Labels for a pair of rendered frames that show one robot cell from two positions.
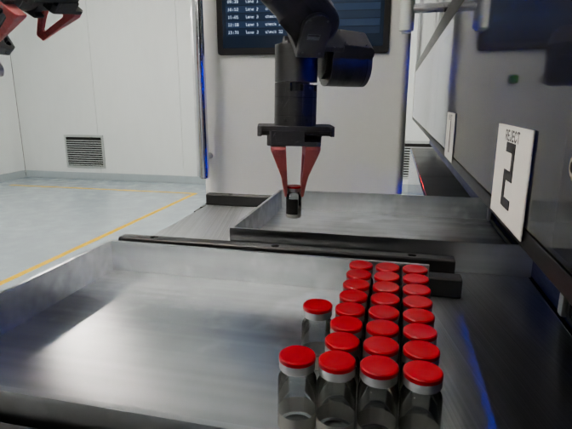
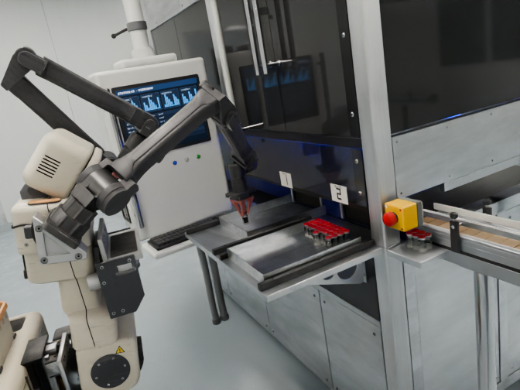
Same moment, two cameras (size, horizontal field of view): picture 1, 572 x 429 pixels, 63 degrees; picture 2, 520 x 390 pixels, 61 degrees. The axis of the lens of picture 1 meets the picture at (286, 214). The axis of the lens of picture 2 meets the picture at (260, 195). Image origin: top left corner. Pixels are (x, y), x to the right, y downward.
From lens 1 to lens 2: 118 cm
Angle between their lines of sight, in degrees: 37
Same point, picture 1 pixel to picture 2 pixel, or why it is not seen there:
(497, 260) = (318, 212)
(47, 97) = not seen: outside the picture
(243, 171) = (155, 217)
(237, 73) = not seen: hidden behind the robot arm
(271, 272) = (277, 237)
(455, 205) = (281, 200)
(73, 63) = not seen: outside the picture
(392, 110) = (219, 165)
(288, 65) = (239, 172)
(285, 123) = (241, 191)
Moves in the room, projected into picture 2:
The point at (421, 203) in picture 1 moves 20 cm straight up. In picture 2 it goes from (270, 203) to (262, 158)
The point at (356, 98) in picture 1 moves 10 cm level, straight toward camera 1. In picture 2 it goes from (202, 164) to (211, 165)
